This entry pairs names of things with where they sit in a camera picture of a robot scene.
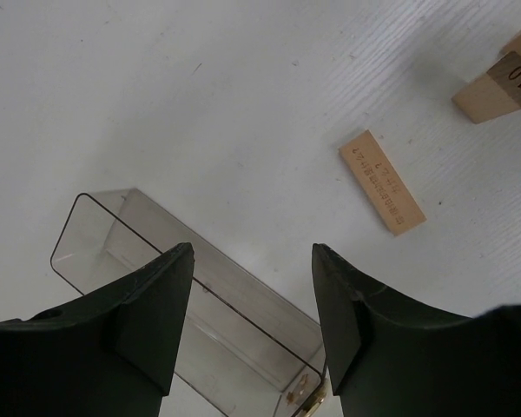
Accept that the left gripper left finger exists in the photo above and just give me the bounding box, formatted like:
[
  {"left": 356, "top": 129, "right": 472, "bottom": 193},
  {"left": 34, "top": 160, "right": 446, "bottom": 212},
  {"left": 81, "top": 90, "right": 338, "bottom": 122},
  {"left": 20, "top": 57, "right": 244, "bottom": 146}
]
[{"left": 0, "top": 243, "right": 195, "bottom": 416}]

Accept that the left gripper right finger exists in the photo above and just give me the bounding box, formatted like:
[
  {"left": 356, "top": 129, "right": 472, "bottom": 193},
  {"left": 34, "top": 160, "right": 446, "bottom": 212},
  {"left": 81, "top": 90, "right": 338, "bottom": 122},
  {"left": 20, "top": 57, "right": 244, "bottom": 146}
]
[{"left": 312, "top": 244, "right": 521, "bottom": 416}]

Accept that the clear plastic box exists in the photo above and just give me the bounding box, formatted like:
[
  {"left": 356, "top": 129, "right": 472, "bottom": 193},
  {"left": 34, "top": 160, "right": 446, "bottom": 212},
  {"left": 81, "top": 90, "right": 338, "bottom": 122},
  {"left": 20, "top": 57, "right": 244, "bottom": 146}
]
[{"left": 50, "top": 189, "right": 327, "bottom": 416}]

